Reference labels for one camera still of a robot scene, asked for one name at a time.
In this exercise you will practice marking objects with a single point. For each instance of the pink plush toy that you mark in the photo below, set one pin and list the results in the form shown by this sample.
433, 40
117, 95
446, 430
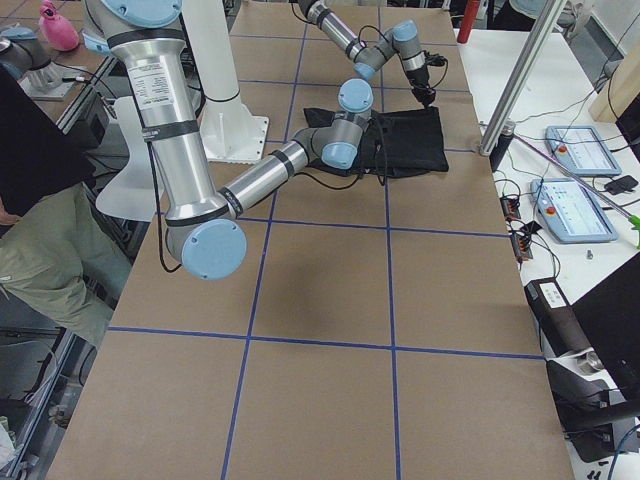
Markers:
57, 29

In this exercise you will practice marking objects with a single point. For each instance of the third robot base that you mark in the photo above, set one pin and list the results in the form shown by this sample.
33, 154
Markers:
26, 60

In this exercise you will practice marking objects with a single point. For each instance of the aluminium frame post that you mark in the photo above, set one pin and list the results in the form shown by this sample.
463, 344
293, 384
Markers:
531, 50

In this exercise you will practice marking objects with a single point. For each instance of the standing person khaki trousers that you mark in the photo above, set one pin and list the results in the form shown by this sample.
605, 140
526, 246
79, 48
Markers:
50, 242

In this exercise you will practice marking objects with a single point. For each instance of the teach pendant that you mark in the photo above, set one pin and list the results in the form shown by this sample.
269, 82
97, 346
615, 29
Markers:
581, 150
570, 213

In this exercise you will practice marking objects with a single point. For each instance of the black label printer box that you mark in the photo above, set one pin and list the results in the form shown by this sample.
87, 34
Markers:
555, 316

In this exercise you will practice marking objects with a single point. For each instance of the black graphic t-shirt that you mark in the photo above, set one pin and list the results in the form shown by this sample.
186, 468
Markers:
398, 144

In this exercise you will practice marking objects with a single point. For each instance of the black water bottle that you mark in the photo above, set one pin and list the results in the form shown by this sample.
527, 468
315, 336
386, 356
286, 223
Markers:
504, 140

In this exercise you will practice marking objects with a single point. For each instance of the red bottle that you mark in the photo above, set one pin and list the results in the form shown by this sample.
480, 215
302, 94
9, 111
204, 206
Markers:
468, 21

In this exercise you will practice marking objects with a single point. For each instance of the upper teach pendant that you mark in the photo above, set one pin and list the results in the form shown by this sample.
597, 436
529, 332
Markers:
581, 150

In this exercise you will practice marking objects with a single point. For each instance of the lower teach pendant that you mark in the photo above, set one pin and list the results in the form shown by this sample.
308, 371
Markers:
570, 213

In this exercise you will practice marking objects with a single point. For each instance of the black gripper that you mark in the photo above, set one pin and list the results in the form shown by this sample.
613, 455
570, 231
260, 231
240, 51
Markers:
416, 81

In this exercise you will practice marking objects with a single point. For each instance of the black computer monitor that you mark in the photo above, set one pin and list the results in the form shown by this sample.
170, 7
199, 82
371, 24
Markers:
609, 316

